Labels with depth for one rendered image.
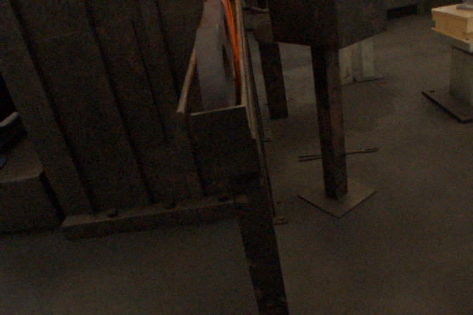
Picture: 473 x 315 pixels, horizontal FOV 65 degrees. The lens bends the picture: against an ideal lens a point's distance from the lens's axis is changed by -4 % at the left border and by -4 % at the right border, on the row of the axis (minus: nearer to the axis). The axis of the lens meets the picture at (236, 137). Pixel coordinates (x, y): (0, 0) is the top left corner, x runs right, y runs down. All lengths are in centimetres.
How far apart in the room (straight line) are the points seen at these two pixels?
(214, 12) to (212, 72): 22
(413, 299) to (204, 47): 85
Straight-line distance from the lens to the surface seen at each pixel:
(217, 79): 51
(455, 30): 197
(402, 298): 113
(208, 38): 55
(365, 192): 146
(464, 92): 210
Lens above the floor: 86
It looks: 26 degrees down
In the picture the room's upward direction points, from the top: 12 degrees counter-clockwise
